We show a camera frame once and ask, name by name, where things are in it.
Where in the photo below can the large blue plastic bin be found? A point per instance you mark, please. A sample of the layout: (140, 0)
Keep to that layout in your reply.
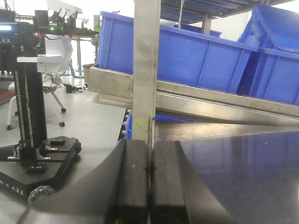
(184, 56)

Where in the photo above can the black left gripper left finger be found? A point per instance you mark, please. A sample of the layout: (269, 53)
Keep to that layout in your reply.
(114, 192)

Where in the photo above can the tilted blue plastic bin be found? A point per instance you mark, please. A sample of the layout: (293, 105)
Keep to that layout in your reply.
(272, 71)

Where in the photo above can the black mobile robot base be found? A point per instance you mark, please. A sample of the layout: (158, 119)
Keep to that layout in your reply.
(32, 168)

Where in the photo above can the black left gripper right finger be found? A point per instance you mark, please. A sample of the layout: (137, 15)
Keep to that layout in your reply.
(177, 193)

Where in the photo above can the white office chair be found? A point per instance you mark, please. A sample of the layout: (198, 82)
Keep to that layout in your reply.
(53, 77)

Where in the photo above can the steel workstation shelf frame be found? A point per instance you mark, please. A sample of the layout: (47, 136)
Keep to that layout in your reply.
(146, 96)

